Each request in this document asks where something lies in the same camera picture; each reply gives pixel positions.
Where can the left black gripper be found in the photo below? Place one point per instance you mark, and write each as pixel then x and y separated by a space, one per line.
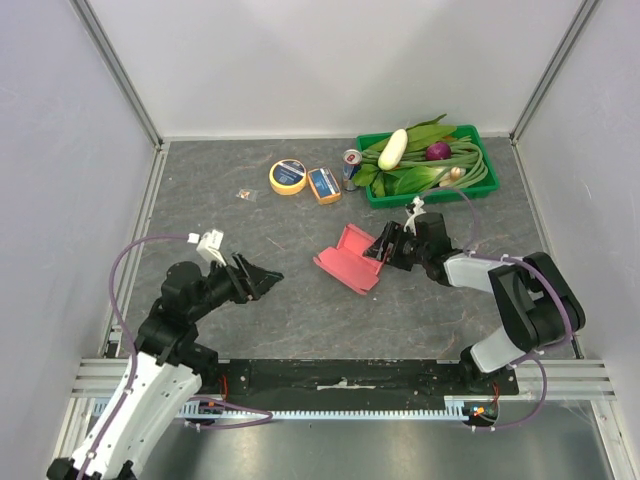
pixel 250 281

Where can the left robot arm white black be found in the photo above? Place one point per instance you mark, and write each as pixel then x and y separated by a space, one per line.
pixel 167 368

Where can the small clear plastic bag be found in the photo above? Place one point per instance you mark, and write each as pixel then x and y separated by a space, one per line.
pixel 247 194

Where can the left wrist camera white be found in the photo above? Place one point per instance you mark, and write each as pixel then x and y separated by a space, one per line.
pixel 208 246

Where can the green plastic tray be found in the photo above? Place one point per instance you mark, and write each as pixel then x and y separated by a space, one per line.
pixel 481 189

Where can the mushroom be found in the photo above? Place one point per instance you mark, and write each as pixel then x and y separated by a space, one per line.
pixel 452 176

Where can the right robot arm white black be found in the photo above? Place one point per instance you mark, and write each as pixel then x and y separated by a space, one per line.
pixel 537 308

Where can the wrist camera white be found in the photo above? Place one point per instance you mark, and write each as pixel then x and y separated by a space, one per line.
pixel 208 246
pixel 414 209

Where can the green leafy vegetable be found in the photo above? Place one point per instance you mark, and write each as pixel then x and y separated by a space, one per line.
pixel 420 136

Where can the white cucumber vegetable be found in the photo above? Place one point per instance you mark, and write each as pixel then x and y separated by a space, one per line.
pixel 392 153

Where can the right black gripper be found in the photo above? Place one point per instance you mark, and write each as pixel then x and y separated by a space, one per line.
pixel 397 246

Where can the green long beans bundle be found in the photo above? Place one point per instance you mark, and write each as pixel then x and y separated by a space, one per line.
pixel 415 173

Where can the yellow tape roll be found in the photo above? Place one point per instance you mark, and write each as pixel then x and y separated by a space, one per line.
pixel 288 177

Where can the pink cardboard box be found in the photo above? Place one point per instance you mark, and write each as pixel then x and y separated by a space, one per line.
pixel 347 263

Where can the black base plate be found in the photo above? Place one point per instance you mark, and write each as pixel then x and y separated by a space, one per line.
pixel 366 384

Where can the red blue drink can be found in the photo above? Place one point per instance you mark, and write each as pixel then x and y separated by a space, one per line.
pixel 351 163

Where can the orange blue sponge block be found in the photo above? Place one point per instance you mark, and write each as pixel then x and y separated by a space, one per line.
pixel 324 186

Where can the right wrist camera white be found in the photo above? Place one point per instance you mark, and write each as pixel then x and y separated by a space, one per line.
pixel 414 209

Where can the grey cable duct rail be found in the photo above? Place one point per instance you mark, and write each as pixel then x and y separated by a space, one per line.
pixel 451 411

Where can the purple onion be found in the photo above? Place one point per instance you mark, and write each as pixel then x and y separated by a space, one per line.
pixel 438 151

